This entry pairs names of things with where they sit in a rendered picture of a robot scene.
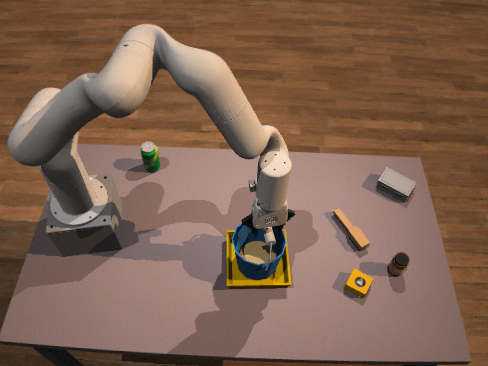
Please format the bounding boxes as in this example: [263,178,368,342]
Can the green drink can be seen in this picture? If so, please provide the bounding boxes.
[140,142,161,172]

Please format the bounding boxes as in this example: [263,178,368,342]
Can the small brown jar with black lid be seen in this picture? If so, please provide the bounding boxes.
[388,252,409,277]

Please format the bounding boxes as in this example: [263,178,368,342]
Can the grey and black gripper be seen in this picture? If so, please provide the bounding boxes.
[241,200,295,237]

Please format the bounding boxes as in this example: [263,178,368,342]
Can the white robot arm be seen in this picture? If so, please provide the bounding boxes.
[8,24,292,226]

